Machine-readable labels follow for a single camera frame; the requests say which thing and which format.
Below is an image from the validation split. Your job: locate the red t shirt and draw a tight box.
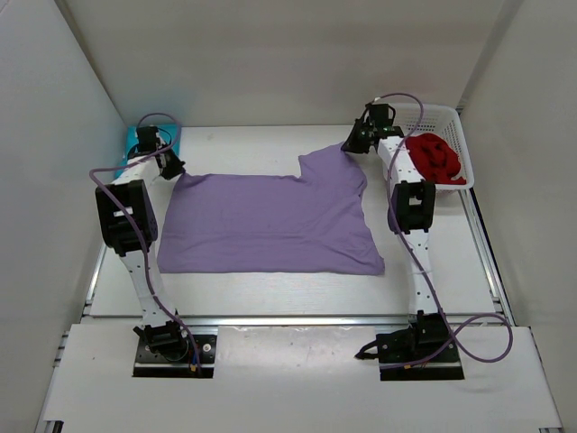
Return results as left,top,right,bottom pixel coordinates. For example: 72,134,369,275
405,133,466,185

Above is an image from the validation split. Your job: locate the purple t shirt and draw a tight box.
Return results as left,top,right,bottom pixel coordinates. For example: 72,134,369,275
157,144,385,276

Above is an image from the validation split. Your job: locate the teal t shirt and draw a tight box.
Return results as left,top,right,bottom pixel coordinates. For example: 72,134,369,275
121,124,186,180

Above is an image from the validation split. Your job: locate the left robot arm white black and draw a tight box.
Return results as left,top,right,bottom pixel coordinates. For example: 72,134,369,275
96,126,192,363

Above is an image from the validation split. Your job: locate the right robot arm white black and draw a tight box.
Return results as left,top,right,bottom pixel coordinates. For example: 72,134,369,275
342,101,450,371

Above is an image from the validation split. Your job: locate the white plastic basket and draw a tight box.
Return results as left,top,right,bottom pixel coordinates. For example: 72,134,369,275
375,103,474,197

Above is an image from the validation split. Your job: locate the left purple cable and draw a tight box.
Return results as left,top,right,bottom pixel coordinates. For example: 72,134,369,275
88,112,202,375

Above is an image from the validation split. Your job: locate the purple cable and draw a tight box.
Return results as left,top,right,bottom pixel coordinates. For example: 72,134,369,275
88,112,202,375
373,92,514,363

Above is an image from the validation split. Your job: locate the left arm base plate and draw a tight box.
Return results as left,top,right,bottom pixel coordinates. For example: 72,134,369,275
133,329,217,379

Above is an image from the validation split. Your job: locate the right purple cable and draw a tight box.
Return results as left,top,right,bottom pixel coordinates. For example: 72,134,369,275
373,92,514,363

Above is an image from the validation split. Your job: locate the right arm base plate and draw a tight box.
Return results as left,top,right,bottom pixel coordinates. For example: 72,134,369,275
374,331,466,382

